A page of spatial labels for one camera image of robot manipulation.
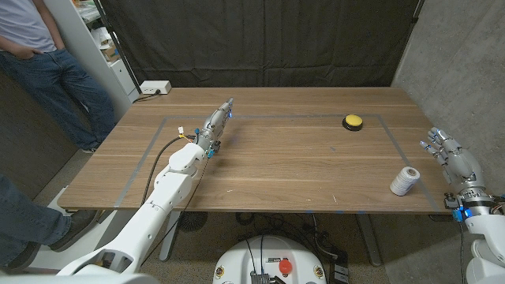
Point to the white shelf cabinet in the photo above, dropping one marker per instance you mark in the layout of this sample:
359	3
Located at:
84	43

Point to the person jeans dark shoes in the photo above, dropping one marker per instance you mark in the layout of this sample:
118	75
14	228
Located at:
23	221

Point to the black power brick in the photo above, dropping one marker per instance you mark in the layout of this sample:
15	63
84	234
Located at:
339	272

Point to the person grey shirt jeans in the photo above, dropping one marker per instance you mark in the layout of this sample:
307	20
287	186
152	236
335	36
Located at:
51	79

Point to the white power strip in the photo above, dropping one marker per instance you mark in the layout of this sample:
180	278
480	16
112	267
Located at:
154	87

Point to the grey table leg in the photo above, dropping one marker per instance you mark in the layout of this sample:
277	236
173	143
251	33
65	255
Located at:
169	236
369	236

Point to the black round fan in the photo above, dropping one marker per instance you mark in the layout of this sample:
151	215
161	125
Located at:
193	221

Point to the white tape roll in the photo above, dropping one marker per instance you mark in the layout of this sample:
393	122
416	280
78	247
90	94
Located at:
403	182

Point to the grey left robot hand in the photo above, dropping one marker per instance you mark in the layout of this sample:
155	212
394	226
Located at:
213	124

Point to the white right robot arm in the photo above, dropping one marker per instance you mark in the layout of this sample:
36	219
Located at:
487	229

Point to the brown cardboard box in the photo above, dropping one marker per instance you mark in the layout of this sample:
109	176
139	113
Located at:
110	52

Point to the black backdrop curtain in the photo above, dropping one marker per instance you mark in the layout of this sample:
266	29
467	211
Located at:
256	39

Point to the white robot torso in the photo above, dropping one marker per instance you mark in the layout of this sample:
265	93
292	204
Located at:
236	264

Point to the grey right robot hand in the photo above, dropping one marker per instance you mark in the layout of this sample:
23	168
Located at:
461	163

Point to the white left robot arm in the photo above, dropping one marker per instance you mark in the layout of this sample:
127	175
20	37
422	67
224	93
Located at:
158	205

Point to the yellow button black base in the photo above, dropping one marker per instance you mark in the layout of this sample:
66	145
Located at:
353	120

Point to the red emergency stop button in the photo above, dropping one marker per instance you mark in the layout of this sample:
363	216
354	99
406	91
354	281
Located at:
285	266

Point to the backdrop stand pole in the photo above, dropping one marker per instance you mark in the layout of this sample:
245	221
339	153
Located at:
118	47
417	10

